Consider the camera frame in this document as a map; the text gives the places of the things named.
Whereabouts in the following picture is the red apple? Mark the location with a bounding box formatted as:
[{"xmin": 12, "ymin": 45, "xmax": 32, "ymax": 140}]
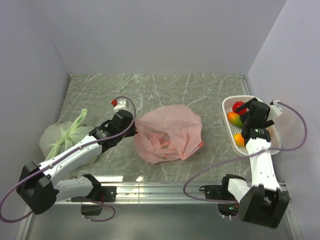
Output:
[{"xmin": 232, "ymin": 101, "xmax": 246, "ymax": 115}]

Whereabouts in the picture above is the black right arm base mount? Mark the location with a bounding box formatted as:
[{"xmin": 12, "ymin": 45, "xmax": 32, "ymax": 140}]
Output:
[{"xmin": 199, "ymin": 185, "xmax": 239, "ymax": 219}]

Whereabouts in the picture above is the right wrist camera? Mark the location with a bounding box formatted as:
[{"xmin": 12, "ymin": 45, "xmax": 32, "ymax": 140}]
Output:
[{"xmin": 267, "ymin": 100, "xmax": 283, "ymax": 121}]

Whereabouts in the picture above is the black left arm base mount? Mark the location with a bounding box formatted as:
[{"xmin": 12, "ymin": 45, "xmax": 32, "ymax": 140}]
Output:
[{"xmin": 70, "ymin": 186, "xmax": 117, "ymax": 218}]

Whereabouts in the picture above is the orange peach fruit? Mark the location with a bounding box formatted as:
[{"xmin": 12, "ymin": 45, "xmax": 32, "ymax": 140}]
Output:
[{"xmin": 233, "ymin": 133, "xmax": 245, "ymax": 147}]

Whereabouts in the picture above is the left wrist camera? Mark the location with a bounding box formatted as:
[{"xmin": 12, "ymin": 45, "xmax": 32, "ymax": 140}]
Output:
[{"xmin": 111, "ymin": 98, "xmax": 130, "ymax": 113}]

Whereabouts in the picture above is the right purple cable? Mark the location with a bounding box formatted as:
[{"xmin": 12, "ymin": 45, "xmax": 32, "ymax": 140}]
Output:
[{"xmin": 183, "ymin": 101, "xmax": 308, "ymax": 202}]

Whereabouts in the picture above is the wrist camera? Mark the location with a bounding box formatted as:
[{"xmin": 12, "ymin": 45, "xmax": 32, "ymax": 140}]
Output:
[
  {"xmin": 111, "ymin": 98, "xmax": 130, "ymax": 113},
  {"xmin": 267, "ymin": 100, "xmax": 283, "ymax": 121}
]

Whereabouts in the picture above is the green plastic bag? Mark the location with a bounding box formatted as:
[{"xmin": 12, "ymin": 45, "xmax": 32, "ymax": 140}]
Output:
[{"xmin": 38, "ymin": 108, "xmax": 94, "ymax": 161}]

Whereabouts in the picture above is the aluminium rail frame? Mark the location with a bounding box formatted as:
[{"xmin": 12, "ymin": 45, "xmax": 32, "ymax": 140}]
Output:
[{"xmin": 17, "ymin": 73, "xmax": 302, "ymax": 240}]

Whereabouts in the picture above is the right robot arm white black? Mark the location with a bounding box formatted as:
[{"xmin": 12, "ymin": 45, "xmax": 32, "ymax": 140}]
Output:
[{"xmin": 220, "ymin": 98, "xmax": 290, "ymax": 229}]

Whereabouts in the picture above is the purple cable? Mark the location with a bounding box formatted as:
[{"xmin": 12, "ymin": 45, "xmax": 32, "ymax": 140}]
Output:
[
  {"xmin": 0, "ymin": 96, "xmax": 138, "ymax": 223},
  {"xmin": 183, "ymin": 101, "xmax": 308, "ymax": 202}
]

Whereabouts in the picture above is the pink plastic bag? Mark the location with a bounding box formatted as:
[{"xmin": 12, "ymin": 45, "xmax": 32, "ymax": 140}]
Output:
[{"xmin": 133, "ymin": 104, "xmax": 204, "ymax": 164}]

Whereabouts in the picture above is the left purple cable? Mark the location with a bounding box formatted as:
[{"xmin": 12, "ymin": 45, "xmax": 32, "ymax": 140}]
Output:
[{"xmin": 0, "ymin": 96, "xmax": 138, "ymax": 223}]

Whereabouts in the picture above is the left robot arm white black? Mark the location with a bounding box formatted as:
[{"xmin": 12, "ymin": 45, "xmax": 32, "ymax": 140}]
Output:
[{"xmin": 16, "ymin": 109, "xmax": 137, "ymax": 215}]

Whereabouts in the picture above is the white perforated plastic basket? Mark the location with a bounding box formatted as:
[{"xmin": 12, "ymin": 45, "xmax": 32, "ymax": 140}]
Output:
[{"xmin": 221, "ymin": 95, "xmax": 283, "ymax": 157}]

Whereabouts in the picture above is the green orange mango fruit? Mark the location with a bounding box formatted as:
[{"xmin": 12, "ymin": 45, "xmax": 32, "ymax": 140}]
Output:
[{"xmin": 227, "ymin": 112, "xmax": 243, "ymax": 129}]

